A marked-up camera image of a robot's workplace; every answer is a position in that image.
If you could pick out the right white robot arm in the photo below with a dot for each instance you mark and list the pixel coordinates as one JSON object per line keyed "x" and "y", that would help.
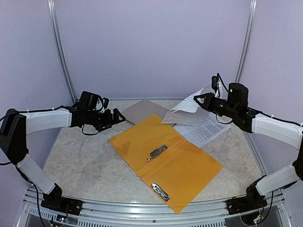
{"x": 249, "y": 120}

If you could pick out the white printed sheet dense text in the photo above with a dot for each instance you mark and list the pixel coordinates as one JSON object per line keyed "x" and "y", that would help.
{"x": 208, "y": 131}

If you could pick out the white printed sheet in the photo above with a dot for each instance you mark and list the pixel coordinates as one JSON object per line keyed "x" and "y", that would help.
{"x": 188, "y": 112}

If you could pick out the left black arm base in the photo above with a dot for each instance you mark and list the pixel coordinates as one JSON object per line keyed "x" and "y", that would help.
{"x": 61, "y": 204}

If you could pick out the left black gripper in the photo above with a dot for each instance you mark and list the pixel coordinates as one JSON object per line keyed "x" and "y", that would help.
{"x": 109, "y": 121}

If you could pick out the aluminium frame post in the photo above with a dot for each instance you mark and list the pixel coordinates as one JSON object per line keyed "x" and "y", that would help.
{"x": 247, "y": 39}
{"x": 59, "y": 47}

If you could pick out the right aluminium frame post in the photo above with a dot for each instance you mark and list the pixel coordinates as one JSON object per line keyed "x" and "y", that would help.
{"x": 247, "y": 39}

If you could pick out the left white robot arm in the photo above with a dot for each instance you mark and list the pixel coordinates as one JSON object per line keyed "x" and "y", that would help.
{"x": 16, "y": 126}

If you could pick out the orange folder centre clip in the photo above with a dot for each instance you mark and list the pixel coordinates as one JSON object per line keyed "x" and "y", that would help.
{"x": 157, "y": 152}

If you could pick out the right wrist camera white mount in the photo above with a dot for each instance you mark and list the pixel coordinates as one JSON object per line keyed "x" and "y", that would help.
{"x": 217, "y": 86}

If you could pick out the orange folder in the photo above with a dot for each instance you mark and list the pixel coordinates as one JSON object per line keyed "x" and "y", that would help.
{"x": 182, "y": 171}

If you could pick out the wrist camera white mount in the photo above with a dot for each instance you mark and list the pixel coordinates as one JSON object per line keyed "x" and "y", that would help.
{"x": 217, "y": 86}
{"x": 104, "y": 104}

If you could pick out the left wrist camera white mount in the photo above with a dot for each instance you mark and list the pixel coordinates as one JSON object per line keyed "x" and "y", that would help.
{"x": 104, "y": 104}

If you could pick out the pink-brown file folder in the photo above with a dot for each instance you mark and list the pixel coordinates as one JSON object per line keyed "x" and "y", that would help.
{"x": 142, "y": 110}

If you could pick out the orange folder edge clip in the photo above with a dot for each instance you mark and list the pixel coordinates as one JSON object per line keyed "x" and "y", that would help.
{"x": 160, "y": 192}

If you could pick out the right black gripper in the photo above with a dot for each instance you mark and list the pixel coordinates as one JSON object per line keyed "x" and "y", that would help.
{"x": 208, "y": 103}

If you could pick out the left aluminium frame post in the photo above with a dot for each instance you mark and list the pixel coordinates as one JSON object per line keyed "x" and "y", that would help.
{"x": 59, "y": 47}

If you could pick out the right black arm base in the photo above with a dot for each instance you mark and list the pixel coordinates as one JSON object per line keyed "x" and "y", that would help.
{"x": 246, "y": 203}

